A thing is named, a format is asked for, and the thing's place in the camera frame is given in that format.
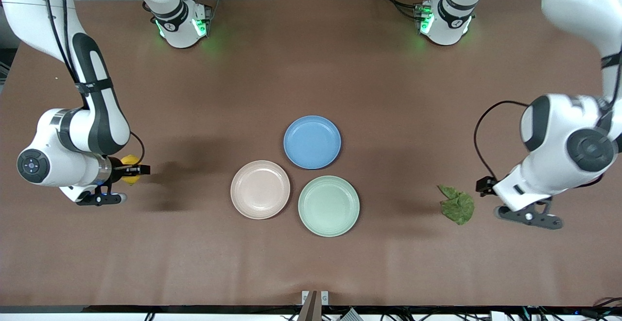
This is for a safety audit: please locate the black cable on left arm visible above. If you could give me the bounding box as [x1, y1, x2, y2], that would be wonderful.
[474, 100, 530, 182]

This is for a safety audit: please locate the pale pink plate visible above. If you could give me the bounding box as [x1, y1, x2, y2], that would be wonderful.
[230, 160, 291, 220]

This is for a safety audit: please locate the green lettuce leaf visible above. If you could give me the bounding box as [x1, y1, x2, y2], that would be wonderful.
[437, 185, 476, 226]

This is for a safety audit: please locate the yellow lemon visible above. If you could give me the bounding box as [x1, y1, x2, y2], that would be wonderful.
[121, 154, 142, 186]

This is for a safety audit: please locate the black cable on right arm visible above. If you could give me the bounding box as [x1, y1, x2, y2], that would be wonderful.
[42, 0, 146, 166]

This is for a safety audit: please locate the blue plate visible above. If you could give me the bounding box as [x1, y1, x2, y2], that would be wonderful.
[283, 115, 342, 170]

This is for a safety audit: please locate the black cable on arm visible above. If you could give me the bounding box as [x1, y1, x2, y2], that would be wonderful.
[474, 100, 530, 182]
[42, 0, 146, 166]

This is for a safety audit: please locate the pale green plate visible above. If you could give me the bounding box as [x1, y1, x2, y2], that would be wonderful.
[297, 175, 361, 237]

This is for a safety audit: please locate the brown post with white brackets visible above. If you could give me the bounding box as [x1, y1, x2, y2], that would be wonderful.
[301, 290, 329, 321]

